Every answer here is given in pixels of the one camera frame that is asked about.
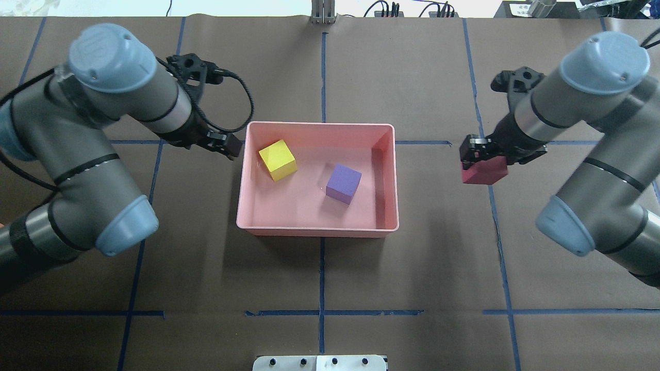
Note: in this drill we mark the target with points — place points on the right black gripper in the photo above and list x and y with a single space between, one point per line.
508 137

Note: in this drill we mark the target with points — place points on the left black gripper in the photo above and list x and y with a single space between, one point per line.
192 130

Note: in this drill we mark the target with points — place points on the red foam block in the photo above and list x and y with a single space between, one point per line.
486 172

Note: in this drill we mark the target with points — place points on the yellow foam block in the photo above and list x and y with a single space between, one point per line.
279 160

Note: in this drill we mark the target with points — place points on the purple foam block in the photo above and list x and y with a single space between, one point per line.
343 183

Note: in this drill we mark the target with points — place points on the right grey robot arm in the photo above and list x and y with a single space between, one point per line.
605 82

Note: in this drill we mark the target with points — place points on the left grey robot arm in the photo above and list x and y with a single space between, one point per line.
53 135

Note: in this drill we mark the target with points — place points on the pink plastic bin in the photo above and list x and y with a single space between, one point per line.
298 204

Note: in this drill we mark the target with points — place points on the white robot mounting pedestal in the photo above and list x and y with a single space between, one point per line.
322 362

